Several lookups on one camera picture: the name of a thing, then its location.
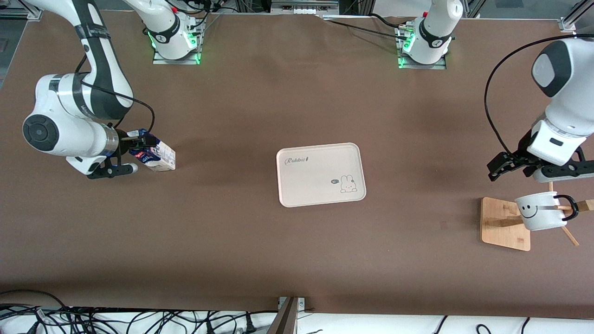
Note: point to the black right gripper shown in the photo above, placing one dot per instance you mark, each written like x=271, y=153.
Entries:
x=124, y=141

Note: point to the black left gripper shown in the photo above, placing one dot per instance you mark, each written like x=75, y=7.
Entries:
x=520, y=157

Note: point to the blue white milk carton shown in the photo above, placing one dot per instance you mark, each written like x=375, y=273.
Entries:
x=162, y=157

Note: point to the white smiley face cup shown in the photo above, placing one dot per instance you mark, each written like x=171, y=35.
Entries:
x=540, y=218

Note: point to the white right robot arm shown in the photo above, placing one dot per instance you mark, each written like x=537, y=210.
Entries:
x=69, y=116

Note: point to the wooden cup stand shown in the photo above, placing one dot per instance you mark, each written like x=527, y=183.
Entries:
x=503, y=232

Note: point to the cream rabbit print tray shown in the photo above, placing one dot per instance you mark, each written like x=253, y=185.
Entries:
x=315, y=181

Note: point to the brown table cover sheet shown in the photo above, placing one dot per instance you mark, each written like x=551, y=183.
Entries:
x=297, y=255

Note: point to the grey power strip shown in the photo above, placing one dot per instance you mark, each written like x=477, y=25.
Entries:
x=304, y=5

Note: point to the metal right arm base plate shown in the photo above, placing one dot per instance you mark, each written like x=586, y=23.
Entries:
x=160, y=60

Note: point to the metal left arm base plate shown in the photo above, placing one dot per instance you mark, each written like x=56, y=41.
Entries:
x=441, y=66

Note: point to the aluminium corner frame profile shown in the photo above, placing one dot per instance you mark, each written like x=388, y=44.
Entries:
x=21, y=10
x=577, y=16

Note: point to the aluminium frame post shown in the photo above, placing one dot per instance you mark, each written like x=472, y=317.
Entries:
x=285, y=317

